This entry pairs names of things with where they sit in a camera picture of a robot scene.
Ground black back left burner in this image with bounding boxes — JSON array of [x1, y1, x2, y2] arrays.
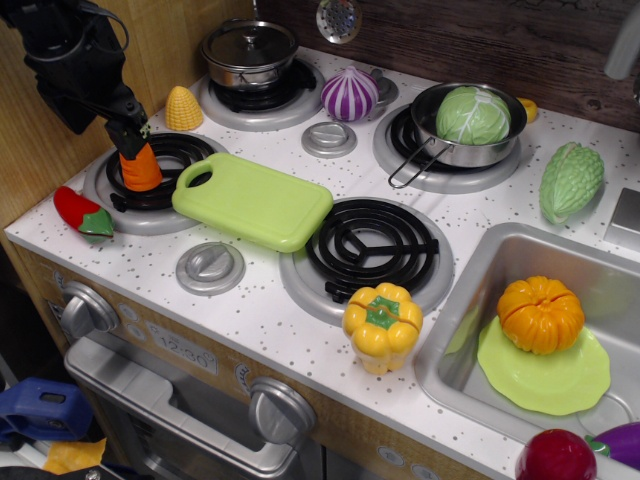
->
[[209, 59, 320, 112]]

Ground silver oven knob left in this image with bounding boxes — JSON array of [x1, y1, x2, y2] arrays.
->
[[60, 281, 120, 339]]

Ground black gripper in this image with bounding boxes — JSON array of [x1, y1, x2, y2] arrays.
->
[[23, 19, 151, 160]]

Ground silver toy faucet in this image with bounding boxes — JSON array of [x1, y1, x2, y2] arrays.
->
[[604, 4, 639, 80]]

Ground grey stovetop knob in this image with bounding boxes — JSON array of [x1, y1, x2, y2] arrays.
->
[[369, 68, 399, 120], [301, 121, 358, 159], [176, 242, 246, 296]]

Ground steel pot with lid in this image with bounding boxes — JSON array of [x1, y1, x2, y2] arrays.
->
[[200, 19, 299, 91]]

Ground light green plastic plate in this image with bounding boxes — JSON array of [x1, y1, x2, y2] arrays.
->
[[477, 318, 611, 416]]

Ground yellow toy corn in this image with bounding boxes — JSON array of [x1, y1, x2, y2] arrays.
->
[[165, 86, 204, 131]]

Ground silver oven knob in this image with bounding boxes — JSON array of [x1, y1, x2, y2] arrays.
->
[[60, 281, 120, 339], [249, 376, 317, 445]]

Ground orange toy pumpkin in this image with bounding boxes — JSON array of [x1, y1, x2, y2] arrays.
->
[[497, 276, 586, 355]]

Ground black front left burner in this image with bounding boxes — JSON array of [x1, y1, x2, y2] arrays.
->
[[106, 133, 223, 212]]

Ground black front right burner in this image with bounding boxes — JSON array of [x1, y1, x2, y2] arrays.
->
[[305, 198, 440, 303]]

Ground silver oven knob right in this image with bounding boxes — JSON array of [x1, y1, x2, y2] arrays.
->
[[249, 376, 317, 445]]

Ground silver toy sink basin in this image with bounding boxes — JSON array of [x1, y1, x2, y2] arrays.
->
[[415, 224, 639, 441]]

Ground silver oven door handle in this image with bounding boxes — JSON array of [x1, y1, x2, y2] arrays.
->
[[65, 338, 306, 479]]

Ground green toy cabbage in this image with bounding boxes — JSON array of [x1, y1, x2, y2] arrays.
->
[[436, 86, 511, 145]]

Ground purple toy onion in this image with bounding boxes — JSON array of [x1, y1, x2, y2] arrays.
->
[[321, 66, 379, 122]]

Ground purple toy eggplant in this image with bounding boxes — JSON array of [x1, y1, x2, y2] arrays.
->
[[585, 422, 640, 470]]

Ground red toy apple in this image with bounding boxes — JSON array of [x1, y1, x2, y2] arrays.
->
[[515, 429, 597, 480]]

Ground red toy chili pepper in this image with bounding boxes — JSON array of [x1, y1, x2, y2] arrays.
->
[[53, 186, 115, 244]]

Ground yellow toy cup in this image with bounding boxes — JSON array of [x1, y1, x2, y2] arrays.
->
[[517, 97, 538, 123]]

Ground blue plastic clamp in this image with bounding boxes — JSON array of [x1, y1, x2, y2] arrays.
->
[[1, 377, 93, 442]]

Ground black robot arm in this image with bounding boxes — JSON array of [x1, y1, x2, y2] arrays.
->
[[1, 1, 149, 160]]

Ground grey stovetop knob back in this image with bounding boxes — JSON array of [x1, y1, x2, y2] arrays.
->
[[369, 68, 399, 120]]

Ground grey stovetop knob front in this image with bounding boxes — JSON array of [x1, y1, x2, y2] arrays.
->
[[176, 242, 246, 296]]

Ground green plastic cutting board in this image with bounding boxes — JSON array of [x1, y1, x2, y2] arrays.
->
[[172, 153, 334, 253]]

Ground yellow cloth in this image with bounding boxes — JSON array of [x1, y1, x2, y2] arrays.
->
[[42, 438, 107, 475]]

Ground steel frying pan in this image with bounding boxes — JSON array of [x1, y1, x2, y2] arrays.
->
[[388, 83, 528, 189]]

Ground grey stovetop knob middle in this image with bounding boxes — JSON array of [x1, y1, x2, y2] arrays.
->
[[301, 121, 358, 159]]

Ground orange toy carrot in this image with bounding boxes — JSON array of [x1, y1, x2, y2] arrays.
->
[[119, 143, 163, 192]]

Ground steel slotted ladle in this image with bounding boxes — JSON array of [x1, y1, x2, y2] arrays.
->
[[316, 0, 363, 45]]

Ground yellow toy bell pepper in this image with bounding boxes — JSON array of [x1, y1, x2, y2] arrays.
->
[[342, 282, 423, 375]]

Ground green toy bitter melon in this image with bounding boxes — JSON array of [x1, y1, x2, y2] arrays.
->
[[539, 142, 604, 224]]

